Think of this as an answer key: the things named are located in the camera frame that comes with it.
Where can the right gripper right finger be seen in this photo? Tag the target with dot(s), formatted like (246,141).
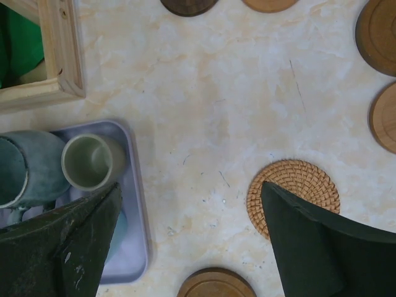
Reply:
(320,253)

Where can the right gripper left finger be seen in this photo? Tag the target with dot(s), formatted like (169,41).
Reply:
(61,252)

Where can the brown grooved coaster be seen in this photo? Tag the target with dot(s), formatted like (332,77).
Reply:
(375,35)
(215,282)

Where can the light blue mug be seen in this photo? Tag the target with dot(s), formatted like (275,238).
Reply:
(119,234)

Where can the woven rattan coaster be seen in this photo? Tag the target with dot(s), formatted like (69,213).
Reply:
(302,178)

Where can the small olive green cup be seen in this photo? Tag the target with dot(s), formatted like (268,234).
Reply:
(91,161)

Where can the light bamboo coaster right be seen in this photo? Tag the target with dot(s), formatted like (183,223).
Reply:
(381,118)

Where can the light wood coaster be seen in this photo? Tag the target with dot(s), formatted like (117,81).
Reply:
(269,6)

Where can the dark walnut coaster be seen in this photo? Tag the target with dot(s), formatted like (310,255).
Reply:
(188,8)

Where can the dark green speckled mug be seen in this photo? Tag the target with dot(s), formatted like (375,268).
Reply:
(31,172)

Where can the wooden rack base tray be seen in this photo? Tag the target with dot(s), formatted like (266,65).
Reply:
(64,69)

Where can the green tank top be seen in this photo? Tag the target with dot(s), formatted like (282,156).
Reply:
(21,46)

